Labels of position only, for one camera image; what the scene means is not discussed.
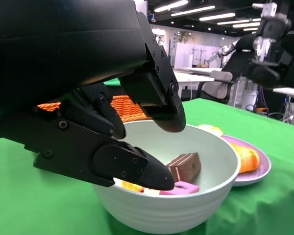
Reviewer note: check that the green tablecloth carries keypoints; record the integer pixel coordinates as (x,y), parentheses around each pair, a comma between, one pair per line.
(272,195)

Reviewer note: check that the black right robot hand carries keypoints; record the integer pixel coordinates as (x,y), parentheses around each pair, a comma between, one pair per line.
(242,56)

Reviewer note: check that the lavender round plate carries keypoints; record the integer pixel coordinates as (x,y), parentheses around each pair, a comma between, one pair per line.
(254,176)

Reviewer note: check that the white desk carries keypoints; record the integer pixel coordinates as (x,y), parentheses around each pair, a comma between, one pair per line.
(193,78)

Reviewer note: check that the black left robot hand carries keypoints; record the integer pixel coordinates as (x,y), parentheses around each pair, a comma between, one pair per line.
(63,61)

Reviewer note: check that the grey office chair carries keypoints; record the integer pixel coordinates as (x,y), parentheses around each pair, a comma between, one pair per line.
(218,85)

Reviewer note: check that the orange wicker basket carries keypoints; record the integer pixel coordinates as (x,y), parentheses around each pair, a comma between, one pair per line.
(127,107)

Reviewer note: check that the pink cake slice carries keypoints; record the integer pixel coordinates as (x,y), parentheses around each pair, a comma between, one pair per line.
(186,189)

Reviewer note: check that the pale grey-green bowl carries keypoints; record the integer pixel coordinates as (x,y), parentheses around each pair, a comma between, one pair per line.
(174,208)

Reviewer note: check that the brown chocolate cake slice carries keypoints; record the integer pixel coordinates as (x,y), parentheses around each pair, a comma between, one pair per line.
(186,166)

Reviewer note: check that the orange white twisted bread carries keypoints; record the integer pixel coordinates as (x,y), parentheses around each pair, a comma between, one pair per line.
(210,129)

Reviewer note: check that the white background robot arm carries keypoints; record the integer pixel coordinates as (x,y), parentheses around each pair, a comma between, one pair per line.
(223,50)

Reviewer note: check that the yellow cake slice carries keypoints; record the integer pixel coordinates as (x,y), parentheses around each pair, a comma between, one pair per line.
(132,186)

